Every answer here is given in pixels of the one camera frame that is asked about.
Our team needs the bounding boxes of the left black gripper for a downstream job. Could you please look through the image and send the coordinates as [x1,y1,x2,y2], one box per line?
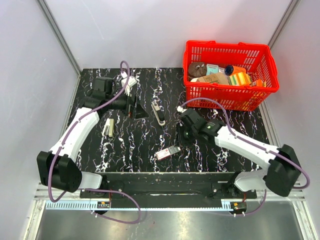
[106,87,150,120]

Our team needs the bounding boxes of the red white staple box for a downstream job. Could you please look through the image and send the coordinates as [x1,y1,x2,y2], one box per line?
[155,146,181,160]

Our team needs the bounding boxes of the cream white stapler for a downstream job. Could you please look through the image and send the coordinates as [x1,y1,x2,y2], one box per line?
[102,118,115,138]

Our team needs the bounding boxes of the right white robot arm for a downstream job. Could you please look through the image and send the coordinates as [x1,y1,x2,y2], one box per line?
[177,106,301,198]

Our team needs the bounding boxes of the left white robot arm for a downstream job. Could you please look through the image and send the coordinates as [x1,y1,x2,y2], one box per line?
[36,76,148,198]

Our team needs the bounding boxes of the brown cardboard package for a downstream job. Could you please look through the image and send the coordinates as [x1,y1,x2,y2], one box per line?
[190,72,230,86]

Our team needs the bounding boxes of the teal white small box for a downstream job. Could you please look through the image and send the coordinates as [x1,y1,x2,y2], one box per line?
[206,63,219,76]

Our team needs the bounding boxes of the orange bottle blue cap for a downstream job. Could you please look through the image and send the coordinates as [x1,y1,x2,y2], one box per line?
[224,64,247,76]

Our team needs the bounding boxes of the red plastic shopping basket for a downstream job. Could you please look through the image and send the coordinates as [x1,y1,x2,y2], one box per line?
[183,40,279,111]

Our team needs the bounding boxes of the small orange packet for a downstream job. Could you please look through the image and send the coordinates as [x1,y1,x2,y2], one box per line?
[250,79,266,87]

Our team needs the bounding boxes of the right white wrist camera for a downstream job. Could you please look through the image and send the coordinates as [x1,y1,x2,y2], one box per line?
[176,106,186,113]

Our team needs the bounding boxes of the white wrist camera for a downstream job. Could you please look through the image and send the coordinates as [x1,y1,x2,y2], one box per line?
[121,72,138,96]
[176,106,186,113]

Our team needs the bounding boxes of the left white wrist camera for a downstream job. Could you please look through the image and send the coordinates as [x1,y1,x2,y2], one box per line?
[121,72,138,96]

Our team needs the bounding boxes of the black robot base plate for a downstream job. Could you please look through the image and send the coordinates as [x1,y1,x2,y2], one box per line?
[79,171,258,209]

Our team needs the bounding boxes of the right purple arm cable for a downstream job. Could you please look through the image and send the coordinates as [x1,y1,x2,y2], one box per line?
[177,97,311,217]

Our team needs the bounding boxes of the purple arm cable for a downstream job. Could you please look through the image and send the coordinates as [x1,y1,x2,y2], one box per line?
[177,97,311,217]
[47,60,142,225]

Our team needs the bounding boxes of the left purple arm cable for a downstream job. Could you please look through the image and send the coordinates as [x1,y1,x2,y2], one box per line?
[47,60,142,225]

